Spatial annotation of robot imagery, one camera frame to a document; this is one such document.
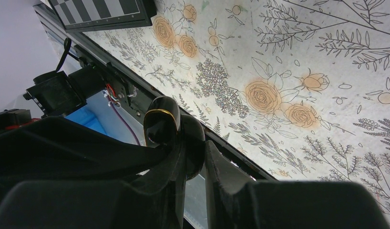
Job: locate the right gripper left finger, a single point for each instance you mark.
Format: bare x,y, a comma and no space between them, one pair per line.
150,199

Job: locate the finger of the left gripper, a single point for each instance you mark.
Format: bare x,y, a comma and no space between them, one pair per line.
57,148

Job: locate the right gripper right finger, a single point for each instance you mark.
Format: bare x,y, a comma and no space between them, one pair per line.
235,201

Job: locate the black oval case lid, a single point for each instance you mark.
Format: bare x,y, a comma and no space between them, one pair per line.
162,122

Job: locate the black earbud charging case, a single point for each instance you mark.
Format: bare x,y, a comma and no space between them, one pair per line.
194,138

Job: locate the floral patterned table mat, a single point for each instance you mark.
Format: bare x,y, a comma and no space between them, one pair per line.
300,87

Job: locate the black white checkerboard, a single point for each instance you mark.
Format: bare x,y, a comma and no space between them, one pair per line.
101,15

